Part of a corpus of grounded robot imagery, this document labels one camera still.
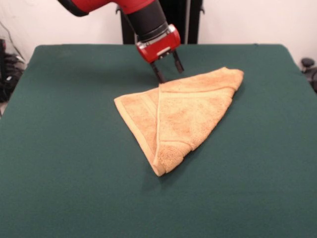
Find black metal stand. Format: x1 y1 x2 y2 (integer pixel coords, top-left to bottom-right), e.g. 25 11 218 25
115 0 206 45

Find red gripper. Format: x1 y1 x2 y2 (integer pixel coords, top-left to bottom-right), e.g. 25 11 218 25
136 24 184 83

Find black equipment clutter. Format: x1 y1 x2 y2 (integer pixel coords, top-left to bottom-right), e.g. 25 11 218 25
0 38 27 103

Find dark chair base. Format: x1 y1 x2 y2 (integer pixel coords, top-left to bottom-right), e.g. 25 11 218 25
300 58 317 94

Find tan terry towel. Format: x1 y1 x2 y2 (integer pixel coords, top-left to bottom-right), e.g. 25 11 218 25
113 66 245 177

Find dark green table cloth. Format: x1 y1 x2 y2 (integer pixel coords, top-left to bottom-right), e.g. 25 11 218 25
0 44 317 238

